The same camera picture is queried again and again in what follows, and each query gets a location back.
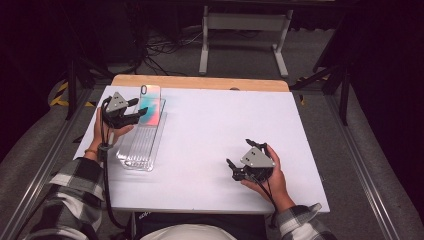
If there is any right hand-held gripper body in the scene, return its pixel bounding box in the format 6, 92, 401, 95
233, 143, 277, 183

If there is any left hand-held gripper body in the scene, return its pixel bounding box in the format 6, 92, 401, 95
101, 91, 133, 129

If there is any iridescent phone case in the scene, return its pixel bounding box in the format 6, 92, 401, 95
137, 84, 162, 127

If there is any clear plastic packaging tray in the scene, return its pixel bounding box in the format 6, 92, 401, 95
115, 96, 168, 173

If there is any person's right hand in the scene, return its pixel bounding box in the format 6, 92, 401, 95
240, 143, 296, 213

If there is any person's left hand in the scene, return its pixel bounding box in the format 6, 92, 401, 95
83, 107, 134, 163

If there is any white board sheet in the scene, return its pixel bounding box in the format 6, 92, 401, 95
73, 85, 331, 214

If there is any black metal stand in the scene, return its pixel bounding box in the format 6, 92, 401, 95
289, 59, 352, 127
64, 58, 116, 121

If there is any yellow black hazard tape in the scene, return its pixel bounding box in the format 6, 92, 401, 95
49, 81, 97, 108

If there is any person's black shirt torso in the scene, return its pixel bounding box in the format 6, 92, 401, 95
128, 211, 269, 240

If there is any right hand-held gripper black cable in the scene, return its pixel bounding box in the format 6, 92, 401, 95
249, 174, 278, 229

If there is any hand-held gripper black cable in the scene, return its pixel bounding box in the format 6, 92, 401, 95
100, 98, 129, 231
249, 174, 278, 229

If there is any grey wrist strap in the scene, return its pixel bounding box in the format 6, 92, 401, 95
97, 142, 115, 162

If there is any bundle of black floor cables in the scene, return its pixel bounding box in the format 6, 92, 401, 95
141, 29, 205, 78

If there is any left hand-held gripper black cable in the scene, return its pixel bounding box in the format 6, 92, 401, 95
100, 98, 129, 231

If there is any aluminium floor rail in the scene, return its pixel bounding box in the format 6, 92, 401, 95
0, 87, 95, 240
324, 94, 403, 240

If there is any white metal stand frame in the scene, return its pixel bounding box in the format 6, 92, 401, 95
198, 4, 294, 79

